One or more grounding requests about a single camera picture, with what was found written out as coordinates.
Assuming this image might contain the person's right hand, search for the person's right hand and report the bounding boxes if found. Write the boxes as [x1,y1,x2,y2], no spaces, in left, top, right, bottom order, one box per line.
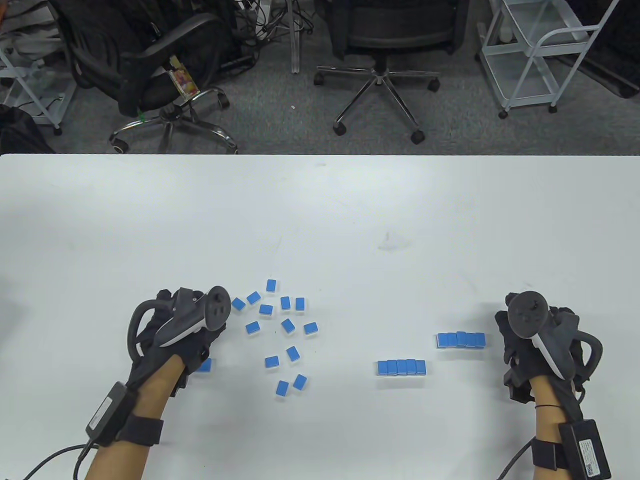
[495,292,588,390]

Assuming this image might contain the person's left hand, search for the person's left hand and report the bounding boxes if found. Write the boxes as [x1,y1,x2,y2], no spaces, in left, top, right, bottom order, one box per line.
[125,289,228,393]

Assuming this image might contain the blue mahjong tiles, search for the blue mahjong tiles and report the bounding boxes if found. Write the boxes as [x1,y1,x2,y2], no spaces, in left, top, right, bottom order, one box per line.
[230,279,320,398]

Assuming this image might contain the person's left forearm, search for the person's left forearm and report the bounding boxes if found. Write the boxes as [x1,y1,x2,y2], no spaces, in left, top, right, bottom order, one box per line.
[85,355,188,480]

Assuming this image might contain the plain black forearm box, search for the plain black forearm box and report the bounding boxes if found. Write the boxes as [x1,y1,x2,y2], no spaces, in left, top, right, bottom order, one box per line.
[86,381,139,447]

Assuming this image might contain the person's right forearm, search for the person's right forearm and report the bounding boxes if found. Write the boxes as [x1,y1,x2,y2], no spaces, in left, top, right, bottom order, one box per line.
[529,375,576,480]

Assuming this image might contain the black box with white label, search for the black box with white label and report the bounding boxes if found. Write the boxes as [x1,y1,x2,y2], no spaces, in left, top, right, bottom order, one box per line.
[557,420,612,480]

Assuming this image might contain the colourful snack packet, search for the colourful snack packet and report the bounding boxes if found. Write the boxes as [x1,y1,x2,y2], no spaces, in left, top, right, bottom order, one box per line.
[167,55,202,99]

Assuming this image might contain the white metal cart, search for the white metal cart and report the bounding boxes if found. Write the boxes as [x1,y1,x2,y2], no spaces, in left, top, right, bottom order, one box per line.
[477,0,621,120]

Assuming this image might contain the black bag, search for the black bag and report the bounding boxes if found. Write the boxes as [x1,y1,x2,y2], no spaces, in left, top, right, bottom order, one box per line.
[0,104,56,155]

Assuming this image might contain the white metal rack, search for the white metal rack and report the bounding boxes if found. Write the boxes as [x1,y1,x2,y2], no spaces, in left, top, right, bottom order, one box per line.
[0,30,77,137]

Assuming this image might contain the black chair with chrome base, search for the black chair with chrome base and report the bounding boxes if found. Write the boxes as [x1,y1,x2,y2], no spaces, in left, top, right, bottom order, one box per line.
[50,0,240,155]

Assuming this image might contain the black flat case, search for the black flat case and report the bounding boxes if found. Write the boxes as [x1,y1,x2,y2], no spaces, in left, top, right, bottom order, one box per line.
[565,0,640,99]

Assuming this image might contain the black mesh office chair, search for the black mesh office chair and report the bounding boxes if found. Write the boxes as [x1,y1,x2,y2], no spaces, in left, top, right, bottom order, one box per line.
[314,0,471,145]

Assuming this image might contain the grey crumpled cloth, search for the grey crumpled cloth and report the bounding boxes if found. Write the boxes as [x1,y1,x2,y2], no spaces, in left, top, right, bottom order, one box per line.
[0,15,63,56]

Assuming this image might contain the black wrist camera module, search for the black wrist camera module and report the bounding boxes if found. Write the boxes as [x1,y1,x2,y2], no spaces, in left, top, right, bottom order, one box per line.
[170,367,193,398]
[502,370,535,405]

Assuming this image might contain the black forearm strap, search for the black forearm strap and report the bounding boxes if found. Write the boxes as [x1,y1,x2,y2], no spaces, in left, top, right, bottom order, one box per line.
[531,438,570,470]
[117,414,165,447]

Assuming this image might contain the white desk leg post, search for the white desk leg post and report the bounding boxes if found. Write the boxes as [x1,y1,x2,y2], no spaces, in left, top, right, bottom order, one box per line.
[290,0,305,75]

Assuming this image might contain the tangle of black cables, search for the tangle of black cables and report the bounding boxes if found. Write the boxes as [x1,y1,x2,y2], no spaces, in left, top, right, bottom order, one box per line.
[232,0,321,51]

